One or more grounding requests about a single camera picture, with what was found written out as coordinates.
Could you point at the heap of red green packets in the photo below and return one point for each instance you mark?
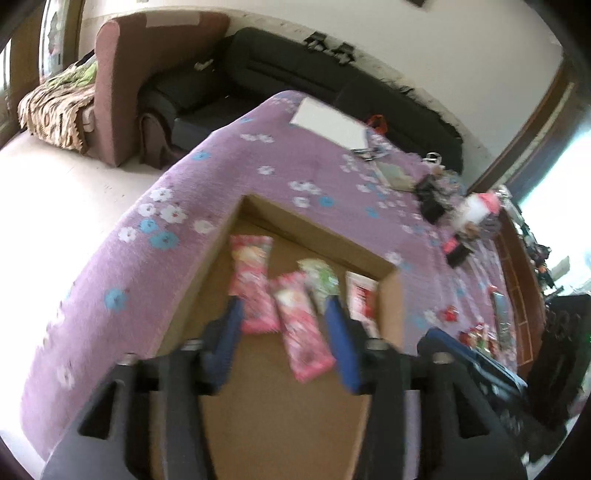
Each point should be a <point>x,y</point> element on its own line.
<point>478,338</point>

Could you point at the dark jar with cork lid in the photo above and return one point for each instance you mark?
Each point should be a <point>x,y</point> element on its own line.
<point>457,254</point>
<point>431,201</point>

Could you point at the white cup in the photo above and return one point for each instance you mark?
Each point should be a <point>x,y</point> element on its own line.
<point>468,214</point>

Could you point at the brown armchair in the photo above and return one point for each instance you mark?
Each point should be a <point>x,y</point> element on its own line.
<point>124,69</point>

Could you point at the black sofa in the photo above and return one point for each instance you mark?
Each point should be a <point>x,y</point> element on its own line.
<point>277,69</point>

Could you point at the white red snack packet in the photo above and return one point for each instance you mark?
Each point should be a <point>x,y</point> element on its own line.
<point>362,295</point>

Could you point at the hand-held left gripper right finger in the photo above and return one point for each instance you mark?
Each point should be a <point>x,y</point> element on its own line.
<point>342,344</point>

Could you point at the cardboard tray box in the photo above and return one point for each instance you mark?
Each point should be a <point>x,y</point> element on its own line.
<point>277,415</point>

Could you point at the small white object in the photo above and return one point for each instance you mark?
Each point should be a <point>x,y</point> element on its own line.
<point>204,63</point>

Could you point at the brown wooden door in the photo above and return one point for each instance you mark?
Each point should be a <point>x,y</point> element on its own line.
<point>521,152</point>

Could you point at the purple floral tablecloth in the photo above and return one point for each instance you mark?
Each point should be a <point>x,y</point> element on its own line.
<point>184,184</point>

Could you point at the white paper sheet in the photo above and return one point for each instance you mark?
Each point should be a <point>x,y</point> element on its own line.
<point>330,122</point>

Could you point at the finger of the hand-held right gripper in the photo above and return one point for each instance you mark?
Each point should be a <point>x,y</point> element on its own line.
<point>480,362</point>

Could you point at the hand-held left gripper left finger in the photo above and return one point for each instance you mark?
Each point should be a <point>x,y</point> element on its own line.
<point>225,339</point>

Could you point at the orange black object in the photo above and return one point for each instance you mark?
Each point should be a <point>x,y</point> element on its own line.
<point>377,123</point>

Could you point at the patterned blanket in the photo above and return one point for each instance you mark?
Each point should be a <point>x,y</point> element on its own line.
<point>51,110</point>

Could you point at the wooden glass door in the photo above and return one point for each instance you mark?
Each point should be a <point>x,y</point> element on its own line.
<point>60,37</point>

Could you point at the green snack packet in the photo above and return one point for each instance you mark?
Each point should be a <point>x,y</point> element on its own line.
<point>318,281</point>

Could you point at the pink snack packet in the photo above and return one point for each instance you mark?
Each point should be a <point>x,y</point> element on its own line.
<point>300,332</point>
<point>251,277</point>

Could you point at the long silver green packet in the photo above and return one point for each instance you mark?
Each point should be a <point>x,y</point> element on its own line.
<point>502,318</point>

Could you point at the black clamp device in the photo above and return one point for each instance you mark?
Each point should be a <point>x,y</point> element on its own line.
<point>317,41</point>
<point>342,51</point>

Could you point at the small red candy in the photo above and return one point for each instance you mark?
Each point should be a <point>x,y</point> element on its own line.
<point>449,314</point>

